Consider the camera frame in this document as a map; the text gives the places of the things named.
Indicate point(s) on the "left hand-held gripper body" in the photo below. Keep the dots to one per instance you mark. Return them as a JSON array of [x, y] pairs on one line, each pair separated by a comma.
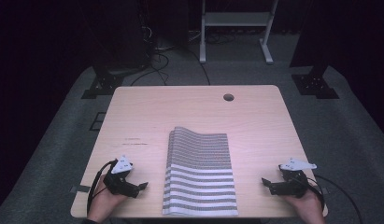
[[118, 182]]

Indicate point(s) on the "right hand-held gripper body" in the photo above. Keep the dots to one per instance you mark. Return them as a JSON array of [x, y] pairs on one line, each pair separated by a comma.
[[295, 185]]

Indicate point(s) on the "striped woven placemat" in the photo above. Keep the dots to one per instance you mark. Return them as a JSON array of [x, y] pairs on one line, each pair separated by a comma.
[[200, 174]]

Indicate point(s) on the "person's left hand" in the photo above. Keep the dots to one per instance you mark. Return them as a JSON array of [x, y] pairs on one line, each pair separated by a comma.
[[102, 203]]

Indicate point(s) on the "person's right hand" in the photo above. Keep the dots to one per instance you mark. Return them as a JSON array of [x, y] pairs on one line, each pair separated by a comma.
[[309, 208]]

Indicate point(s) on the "grey tape strip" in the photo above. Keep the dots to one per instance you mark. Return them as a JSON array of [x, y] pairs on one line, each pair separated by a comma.
[[82, 188]]

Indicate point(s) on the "black stand base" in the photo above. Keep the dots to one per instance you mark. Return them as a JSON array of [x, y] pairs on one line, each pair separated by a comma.
[[314, 84], [102, 85]]

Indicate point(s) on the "dark equipment cabinet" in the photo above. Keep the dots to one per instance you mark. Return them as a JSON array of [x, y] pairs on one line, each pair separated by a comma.
[[124, 34]]

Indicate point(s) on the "white metal stand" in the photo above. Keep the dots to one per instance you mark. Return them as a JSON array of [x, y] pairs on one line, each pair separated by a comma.
[[236, 18]]

